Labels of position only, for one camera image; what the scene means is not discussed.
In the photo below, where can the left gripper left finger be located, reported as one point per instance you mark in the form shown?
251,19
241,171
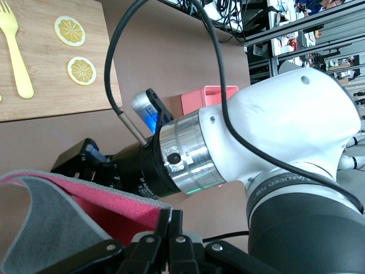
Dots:
142,254

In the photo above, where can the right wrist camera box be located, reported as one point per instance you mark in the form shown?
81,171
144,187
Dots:
142,105

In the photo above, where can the wooden cutting board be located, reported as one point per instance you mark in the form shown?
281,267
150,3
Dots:
42,85

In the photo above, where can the grey cloth with pink side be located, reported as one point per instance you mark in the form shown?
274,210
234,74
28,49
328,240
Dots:
42,214

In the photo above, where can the pink plastic bin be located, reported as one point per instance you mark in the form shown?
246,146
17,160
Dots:
194,102

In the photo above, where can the lemon slice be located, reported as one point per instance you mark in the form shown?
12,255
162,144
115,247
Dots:
69,30
81,70

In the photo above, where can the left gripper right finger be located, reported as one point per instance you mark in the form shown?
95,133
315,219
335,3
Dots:
185,257

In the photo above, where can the yellow plastic fork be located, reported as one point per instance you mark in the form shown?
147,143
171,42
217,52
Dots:
17,57

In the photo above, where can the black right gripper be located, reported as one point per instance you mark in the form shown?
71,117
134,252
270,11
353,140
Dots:
137,168

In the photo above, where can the metal storage shelf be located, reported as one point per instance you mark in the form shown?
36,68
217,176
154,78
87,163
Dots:
299,31

